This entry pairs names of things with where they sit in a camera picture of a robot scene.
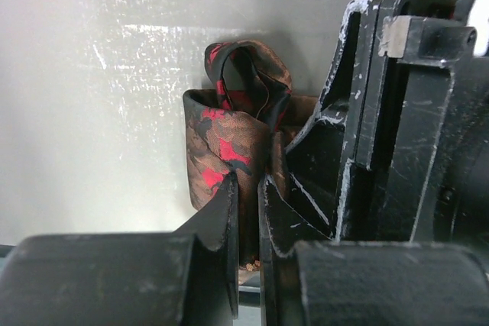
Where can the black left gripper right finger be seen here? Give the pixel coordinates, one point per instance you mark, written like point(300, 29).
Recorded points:
point(308, 280)

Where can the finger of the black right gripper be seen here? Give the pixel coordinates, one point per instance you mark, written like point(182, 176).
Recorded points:
point(321, 158)

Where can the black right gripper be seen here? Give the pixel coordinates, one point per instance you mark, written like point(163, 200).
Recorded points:
point(425, 90)

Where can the brown red patterned tie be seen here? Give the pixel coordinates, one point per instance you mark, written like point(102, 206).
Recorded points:
point(242, 125)

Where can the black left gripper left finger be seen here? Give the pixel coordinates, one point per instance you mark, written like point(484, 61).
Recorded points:
point(185, 277)

